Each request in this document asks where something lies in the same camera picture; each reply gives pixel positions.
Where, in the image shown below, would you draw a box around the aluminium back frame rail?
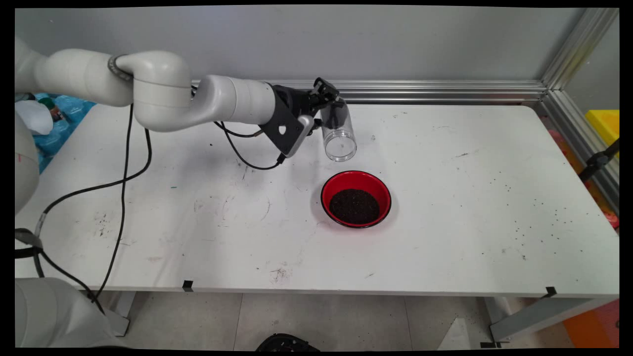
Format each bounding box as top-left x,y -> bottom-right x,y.
190,80 -> 547,103

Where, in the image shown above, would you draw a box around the bottle with green cap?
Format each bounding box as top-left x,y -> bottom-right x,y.
39,97 -> 68,123

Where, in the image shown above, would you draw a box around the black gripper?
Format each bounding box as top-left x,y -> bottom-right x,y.
296,77 -> 342,135

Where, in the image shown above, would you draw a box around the aluminium upright frame post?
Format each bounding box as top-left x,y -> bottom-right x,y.
542,7 -> 620,90

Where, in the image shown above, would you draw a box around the clear plastic jar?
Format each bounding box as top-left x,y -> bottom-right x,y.
319,96 -> 358,162

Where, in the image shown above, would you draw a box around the blue plastic bag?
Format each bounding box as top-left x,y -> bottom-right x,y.
17,92 -> 97,174

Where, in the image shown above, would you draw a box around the dark seeds in bowl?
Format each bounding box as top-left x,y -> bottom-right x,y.
329,188 -> 381,224

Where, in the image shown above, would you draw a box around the red and pink items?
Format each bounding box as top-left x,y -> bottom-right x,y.
549,130 -> 620,233

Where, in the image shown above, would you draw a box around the red bowl with black rim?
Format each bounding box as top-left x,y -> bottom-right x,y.
320,171 -> 393,229

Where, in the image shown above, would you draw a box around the grey table leg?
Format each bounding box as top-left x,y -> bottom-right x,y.
87,291 -> 136,337
482,296 -> 619,347

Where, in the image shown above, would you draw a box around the grey strap on forearm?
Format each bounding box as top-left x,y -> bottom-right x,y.
108,53 -> 134,83

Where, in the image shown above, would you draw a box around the white plastic object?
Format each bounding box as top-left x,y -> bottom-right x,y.
15,100 -> 54,135

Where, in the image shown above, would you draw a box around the aluminium side frame rail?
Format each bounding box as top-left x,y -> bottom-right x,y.
542,89 -> 620,214

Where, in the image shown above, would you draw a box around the black object on floor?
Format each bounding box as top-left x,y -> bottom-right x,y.
256,333 -> 321,352

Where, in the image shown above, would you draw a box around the orange box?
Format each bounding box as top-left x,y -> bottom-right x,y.
564,299 -> 620,348

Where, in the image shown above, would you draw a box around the dark seeds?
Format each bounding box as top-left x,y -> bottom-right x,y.
329,188 -> 381,224
324,101 -> 347,129

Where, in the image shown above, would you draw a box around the yellow box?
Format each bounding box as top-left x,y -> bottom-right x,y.
586,110 -> 620,147

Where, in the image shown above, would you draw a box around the thin black camera cable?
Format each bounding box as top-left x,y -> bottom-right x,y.
89,104 -> 287,317

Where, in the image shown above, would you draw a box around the grey strap holding cables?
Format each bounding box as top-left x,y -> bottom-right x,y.
15,228 -> 44,260

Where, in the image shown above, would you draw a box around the black clamp handle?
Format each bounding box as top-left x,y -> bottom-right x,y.
579,140 -> 620,182

